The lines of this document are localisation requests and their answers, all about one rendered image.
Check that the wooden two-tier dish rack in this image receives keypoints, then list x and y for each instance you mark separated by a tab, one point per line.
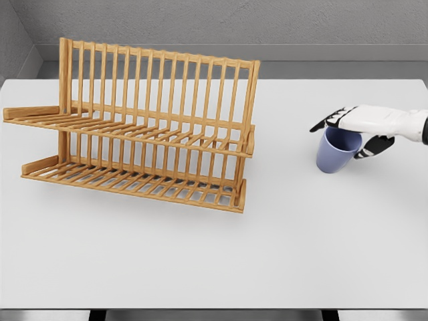
143	127

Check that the blue cup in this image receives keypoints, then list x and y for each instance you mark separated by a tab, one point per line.
334	152

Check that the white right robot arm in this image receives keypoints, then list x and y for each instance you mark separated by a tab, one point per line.
416	125

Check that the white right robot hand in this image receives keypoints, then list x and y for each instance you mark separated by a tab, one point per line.
364	118

